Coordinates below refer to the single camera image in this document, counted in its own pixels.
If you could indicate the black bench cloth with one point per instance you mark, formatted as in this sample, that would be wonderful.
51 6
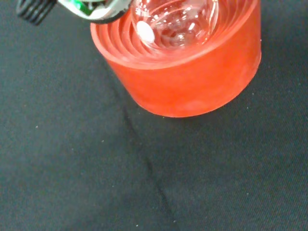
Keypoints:
72 156

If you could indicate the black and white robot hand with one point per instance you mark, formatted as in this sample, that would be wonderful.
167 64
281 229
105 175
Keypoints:
96 12

